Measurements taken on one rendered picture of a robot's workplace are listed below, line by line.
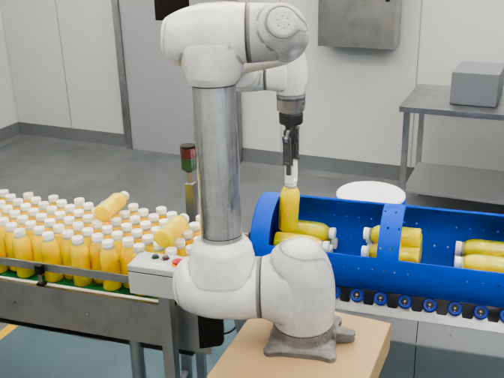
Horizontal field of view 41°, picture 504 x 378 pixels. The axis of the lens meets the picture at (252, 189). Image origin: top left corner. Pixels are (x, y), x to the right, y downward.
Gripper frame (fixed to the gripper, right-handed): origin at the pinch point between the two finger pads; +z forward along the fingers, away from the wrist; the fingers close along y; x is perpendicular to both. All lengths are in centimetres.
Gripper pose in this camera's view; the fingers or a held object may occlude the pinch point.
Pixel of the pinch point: (291, 172)
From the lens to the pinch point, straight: 214.9
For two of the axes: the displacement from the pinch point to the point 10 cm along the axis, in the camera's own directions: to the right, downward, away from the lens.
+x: -9.5, -0.9, 2.9
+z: 0.2, 9.3, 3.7
